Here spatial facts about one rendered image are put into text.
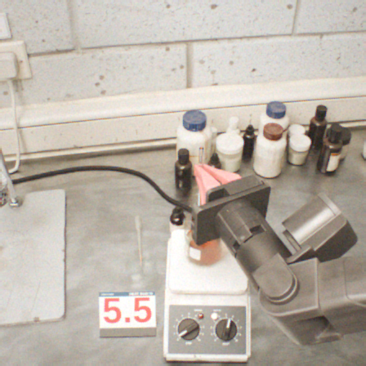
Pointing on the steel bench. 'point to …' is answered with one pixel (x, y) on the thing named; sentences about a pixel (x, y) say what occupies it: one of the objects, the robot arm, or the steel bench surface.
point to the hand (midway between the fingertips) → (200, 171)
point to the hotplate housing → (204, 304)
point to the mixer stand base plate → (33, 259)
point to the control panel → (207, 329)
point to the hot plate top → (229, 283)
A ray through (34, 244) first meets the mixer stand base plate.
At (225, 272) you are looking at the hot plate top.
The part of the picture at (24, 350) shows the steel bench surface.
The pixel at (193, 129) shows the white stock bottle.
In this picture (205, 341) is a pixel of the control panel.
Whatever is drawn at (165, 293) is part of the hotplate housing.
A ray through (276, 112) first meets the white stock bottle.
